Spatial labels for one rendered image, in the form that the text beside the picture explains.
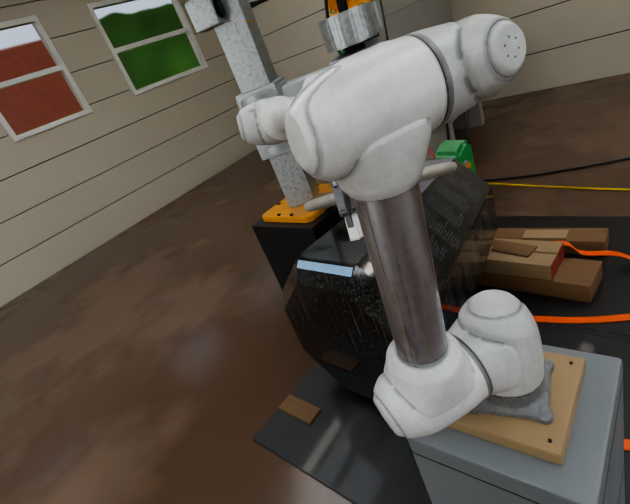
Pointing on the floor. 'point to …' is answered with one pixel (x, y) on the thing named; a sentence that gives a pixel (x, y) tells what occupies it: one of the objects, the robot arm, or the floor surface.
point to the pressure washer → (459, 149)
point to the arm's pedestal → (608, 420)
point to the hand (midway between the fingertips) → (356, 226)
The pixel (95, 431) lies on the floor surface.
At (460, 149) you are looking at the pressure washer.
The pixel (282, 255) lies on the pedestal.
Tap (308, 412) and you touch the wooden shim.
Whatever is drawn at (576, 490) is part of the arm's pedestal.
